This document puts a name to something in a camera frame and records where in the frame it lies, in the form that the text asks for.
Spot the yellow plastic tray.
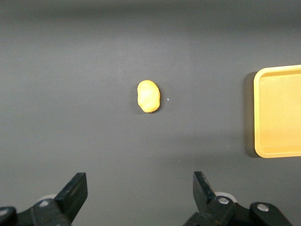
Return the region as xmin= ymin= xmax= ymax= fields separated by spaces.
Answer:
xmin=253 ymin=64 xmax=301 ymax=158

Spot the yellow toy potato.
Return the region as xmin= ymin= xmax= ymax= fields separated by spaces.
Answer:
xmin=137 ymin=80 xmax=161 ymax=114

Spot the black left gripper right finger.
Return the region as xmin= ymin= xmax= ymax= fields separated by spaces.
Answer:
xmin=182 ymin=171 xmax=294 ymax=226

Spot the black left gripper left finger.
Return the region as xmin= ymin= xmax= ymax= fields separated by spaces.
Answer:
xmin=0 ymin=172 xmax=88 ymax=226

